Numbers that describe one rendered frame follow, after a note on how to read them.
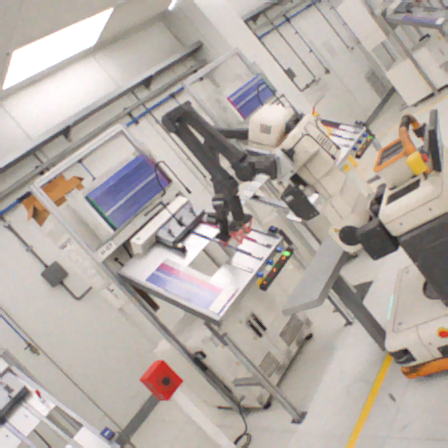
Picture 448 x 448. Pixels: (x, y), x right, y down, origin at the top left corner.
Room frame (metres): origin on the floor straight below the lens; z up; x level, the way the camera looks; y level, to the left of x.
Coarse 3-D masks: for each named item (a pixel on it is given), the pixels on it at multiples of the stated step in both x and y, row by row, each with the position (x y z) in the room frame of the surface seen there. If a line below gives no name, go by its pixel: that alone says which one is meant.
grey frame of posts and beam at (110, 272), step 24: (168, 192) 2.96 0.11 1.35; (120, 240) 2.67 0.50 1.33; (96, 264) 2.62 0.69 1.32; (120, 288) 2.60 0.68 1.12; (144, 312) 2.59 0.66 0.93; (168, 336) 2.59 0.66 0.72; (192, 360) 2.59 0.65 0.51; (240, 360) 2.21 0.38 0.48; (216, 384) 2.60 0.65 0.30; (264, 384) 2.20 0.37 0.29; (240, 408) 2.60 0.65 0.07; (288, 408) 2.19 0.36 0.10
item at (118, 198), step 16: (144, 160) 2.94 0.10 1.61; (112, 176) 2.81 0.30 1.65; (128, 176) 2.84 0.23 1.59; (144, 176) 2.89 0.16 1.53; (160, 176) 2.95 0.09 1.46; (96, 192) 2.69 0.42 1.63; (112, 192) 2.74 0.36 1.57; (128, 192) 2.79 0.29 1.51; (144, 192) 2.85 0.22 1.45; (96, 208) 2.68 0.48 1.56; (112, 208) 2.70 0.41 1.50; (128, 208) 2.75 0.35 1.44; (112, 224) 2.67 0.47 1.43
